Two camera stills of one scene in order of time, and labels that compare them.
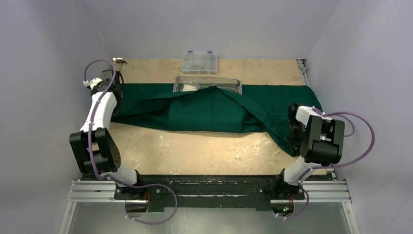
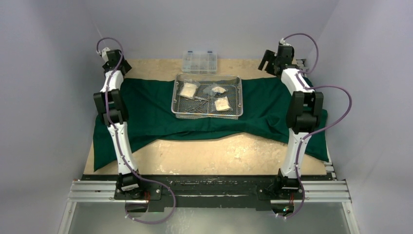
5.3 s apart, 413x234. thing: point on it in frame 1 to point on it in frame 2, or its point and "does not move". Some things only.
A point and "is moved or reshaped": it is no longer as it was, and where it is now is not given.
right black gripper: [295, 135] to [267, 61]
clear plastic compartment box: [199, 62] does not move
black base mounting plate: [270, 193] does not move
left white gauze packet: [191, 87] does not move
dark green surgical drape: [263, 108] is moved or reshaped
